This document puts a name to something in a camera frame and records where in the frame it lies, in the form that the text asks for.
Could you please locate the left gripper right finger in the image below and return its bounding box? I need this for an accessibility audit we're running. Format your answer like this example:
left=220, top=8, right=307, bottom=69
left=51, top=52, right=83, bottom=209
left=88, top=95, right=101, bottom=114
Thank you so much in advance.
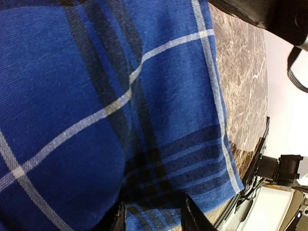
left=180, top=194, right=217, bottom=231

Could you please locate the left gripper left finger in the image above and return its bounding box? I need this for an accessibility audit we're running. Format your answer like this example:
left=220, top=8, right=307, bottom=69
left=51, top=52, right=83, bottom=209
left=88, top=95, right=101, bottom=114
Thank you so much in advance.
left=105, top=201, right=126, bottom=231

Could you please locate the blue plaid long sleeve shirt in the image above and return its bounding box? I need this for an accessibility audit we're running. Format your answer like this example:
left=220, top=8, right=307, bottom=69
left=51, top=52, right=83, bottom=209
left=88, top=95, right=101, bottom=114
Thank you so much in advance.
left=0, top=0, right=244, bottom=231

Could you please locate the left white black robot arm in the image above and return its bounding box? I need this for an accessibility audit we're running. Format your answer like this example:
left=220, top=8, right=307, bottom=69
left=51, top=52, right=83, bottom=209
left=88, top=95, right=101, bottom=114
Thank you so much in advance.
left=180, top=0, right=308, bottom=231

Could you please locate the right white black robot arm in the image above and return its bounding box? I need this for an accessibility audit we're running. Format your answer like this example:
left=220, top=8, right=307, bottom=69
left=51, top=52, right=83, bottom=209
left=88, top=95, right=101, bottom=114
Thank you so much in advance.
left=257, top=154, right=308, bottom=231

